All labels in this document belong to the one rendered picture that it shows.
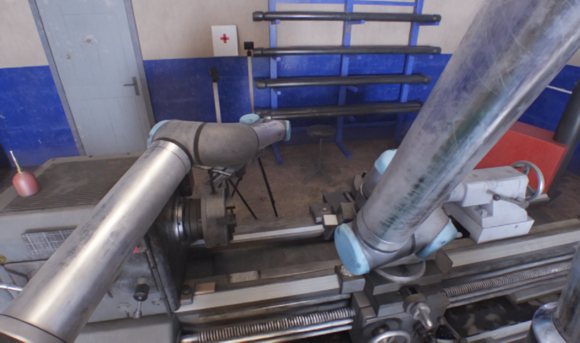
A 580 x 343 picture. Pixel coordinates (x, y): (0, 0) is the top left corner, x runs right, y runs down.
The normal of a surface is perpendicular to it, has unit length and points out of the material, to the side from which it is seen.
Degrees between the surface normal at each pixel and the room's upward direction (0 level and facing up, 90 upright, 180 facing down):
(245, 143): 71
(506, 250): 36
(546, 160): 90
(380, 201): 88
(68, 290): 48
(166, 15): 90
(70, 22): 90
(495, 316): 0
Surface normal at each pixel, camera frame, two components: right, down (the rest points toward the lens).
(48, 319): 0.69, -0.46
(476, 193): 0.19, 0.39
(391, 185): -0.95, 0.12
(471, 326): 0.00, -0.88
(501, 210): 0.17, 0.06
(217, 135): 0.33, -0.34
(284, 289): 0.11, -0.44
